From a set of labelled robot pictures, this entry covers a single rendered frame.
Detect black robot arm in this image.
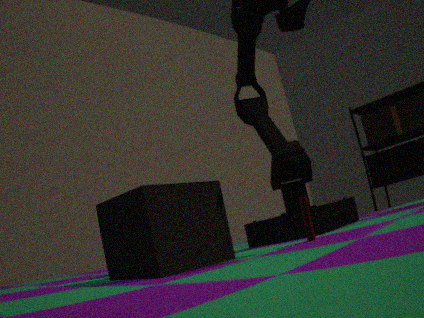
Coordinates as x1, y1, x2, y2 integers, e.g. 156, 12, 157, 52
231, 0, 313, 216

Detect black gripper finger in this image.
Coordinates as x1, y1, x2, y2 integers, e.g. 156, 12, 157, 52
281, 0, 310, 23

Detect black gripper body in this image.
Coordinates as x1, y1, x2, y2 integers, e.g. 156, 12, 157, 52
258, 0, 304, 32

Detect dark red peg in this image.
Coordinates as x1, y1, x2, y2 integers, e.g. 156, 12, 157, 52
299, 195, 315, 242

